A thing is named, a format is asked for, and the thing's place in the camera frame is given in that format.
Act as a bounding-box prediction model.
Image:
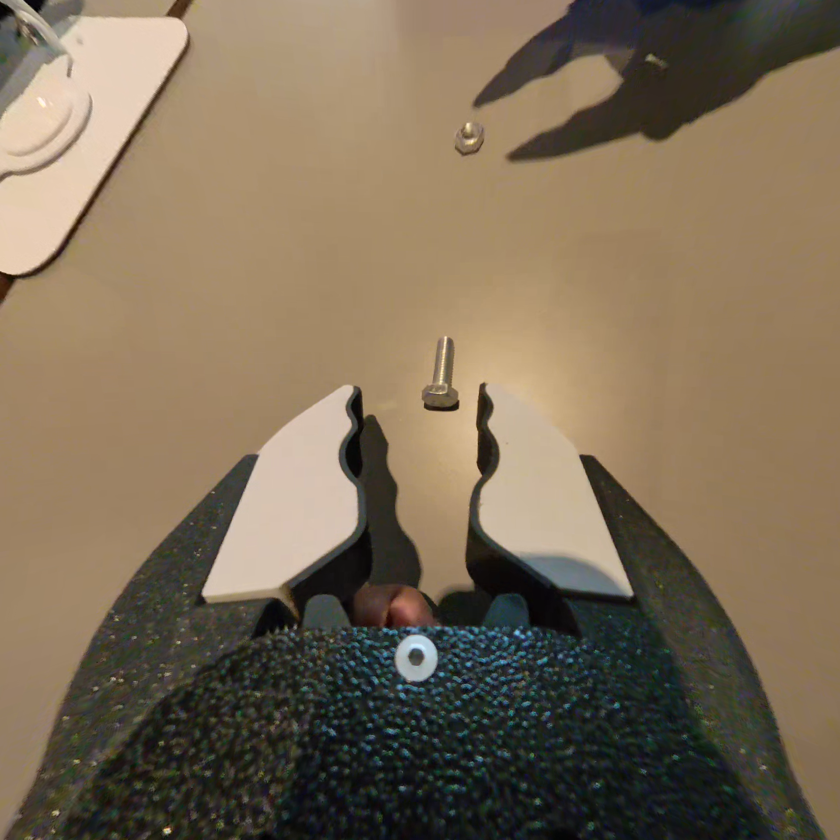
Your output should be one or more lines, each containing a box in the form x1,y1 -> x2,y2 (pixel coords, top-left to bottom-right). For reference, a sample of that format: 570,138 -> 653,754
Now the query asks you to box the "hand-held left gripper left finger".
200,384 -> 371,611

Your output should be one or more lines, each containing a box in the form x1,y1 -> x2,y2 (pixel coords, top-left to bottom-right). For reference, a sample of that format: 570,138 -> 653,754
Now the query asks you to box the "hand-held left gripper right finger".
468,382 -> 636,607

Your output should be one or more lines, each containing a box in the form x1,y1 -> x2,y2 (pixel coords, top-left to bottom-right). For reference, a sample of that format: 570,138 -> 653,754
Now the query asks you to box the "metal bolt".
422,336 -> 462,412

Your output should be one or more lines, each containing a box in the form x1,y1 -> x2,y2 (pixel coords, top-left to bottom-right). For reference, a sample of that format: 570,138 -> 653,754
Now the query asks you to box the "person's left hand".
352,584 -> 437,628

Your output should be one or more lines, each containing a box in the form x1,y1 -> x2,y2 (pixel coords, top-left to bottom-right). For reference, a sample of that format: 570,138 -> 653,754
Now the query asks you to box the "white base document stand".
0,0 -> 190,278

